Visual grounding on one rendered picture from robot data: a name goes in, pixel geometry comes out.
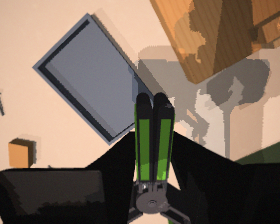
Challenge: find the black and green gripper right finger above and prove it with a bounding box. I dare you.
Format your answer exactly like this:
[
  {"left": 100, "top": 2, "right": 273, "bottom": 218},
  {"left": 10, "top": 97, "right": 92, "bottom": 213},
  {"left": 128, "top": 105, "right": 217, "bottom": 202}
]
[{"left": 171, "top": 131, "right": 280, "bottom": 224}]

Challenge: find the black spring clamp with green grips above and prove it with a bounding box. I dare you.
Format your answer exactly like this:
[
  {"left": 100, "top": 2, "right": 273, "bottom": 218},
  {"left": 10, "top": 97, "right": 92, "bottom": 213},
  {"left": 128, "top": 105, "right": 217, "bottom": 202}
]
[{"left": 127, "top": 92, "right": 191, "bottom": 224}]

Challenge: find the light brown wooden board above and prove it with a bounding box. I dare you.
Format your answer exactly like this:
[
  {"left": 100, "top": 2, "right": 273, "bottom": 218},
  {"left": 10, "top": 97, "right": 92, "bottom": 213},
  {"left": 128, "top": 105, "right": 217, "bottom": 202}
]
[{"left": 149, "top": 0, "right": 280, "bottom": 85}]

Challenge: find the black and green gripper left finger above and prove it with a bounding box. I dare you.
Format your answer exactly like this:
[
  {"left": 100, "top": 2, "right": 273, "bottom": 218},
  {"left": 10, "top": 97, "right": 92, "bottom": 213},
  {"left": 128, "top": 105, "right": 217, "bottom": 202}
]
[{"left": 0, "top": 131, "right": 136, "bottom": 224}]

